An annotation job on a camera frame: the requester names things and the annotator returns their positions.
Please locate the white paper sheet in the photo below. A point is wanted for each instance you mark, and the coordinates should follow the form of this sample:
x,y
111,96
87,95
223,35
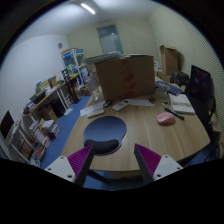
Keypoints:
x,y
139,102

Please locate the white remote control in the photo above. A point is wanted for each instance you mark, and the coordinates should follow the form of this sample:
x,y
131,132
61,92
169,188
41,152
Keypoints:
x,y
121,105

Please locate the low white bookshelf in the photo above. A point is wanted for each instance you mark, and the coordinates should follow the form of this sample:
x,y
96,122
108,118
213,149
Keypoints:
x,y
26,148

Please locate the black printer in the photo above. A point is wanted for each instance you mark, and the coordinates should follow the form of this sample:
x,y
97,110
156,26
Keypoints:
x,y
36,98

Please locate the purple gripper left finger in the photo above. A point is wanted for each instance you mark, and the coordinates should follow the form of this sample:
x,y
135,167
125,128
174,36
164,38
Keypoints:
x,y
75,167

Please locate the black pen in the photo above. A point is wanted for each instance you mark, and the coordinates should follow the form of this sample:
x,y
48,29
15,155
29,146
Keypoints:
x,y
174,113

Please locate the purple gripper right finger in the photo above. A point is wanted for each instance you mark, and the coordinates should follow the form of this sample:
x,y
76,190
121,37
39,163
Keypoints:
x,y
154,166

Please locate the white open notebook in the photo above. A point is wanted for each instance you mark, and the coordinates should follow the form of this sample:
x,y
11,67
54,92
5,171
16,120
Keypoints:
x,y
181,104

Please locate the ceiling light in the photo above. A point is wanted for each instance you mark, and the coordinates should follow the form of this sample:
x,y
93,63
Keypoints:
x,y
89,9

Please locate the round wall clock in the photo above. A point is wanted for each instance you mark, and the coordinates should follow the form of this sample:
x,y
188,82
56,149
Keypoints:
x,y
60,45

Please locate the large brown cardboard box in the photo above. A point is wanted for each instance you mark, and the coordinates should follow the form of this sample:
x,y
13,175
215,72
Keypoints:
x,y
128,77

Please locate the black office chair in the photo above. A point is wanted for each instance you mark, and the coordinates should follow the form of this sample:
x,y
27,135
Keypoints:
x,y
200,93

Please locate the tall cardboard box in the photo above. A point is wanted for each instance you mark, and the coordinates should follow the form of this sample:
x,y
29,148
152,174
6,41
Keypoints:
x,y
169,62

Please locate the window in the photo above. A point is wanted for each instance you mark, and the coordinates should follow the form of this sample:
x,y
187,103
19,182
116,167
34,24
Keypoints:
x,y
109,39

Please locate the pink computer mouse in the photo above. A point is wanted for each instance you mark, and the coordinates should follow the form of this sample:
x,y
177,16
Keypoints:
x,y
166,118

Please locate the dark blue mouse pad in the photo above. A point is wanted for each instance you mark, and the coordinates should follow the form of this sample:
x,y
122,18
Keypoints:
x,y
105,134

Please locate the glass display cabinet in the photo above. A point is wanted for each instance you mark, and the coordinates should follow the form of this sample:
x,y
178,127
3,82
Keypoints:
x,y
74,61

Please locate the black monitor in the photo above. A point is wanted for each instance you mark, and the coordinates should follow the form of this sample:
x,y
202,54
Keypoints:
x,y
6,124

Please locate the blue folder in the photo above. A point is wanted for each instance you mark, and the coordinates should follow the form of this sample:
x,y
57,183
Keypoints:
x,y
170,88

